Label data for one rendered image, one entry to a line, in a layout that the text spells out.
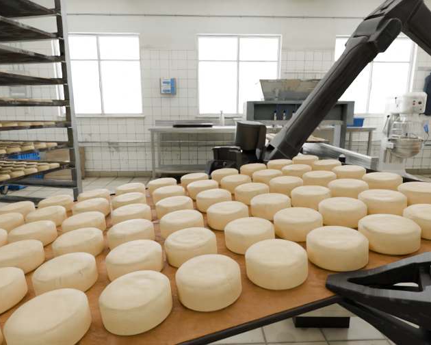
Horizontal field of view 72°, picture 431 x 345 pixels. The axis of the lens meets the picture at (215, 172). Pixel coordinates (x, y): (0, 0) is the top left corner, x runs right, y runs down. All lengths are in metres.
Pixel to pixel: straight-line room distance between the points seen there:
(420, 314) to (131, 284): 0.19
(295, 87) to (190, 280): 1.97
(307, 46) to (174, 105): 2.40
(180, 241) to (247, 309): 0.09
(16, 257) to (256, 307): 0.23
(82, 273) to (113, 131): 5.12
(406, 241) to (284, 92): 1.89
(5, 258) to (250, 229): 0.24
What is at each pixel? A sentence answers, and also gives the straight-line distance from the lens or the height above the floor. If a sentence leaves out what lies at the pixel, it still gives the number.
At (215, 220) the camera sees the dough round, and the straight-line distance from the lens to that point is 0.34.
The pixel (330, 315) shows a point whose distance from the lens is 1.76.
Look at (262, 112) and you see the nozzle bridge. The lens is 2.13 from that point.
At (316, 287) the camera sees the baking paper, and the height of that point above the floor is 0.97.
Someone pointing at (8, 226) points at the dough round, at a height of 0.95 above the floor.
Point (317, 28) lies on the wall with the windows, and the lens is 5.64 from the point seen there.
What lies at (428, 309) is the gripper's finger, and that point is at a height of 0.99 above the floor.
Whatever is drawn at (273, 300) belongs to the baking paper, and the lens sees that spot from 0.24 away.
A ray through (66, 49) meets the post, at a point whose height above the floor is 1.36.
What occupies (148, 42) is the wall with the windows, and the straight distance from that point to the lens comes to 5.33.
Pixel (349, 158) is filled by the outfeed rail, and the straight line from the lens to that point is 1.68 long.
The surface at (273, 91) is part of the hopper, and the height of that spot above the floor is 1.24.
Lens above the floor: 1.10
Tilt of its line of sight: 11 degrees down
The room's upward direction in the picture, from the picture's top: straight up
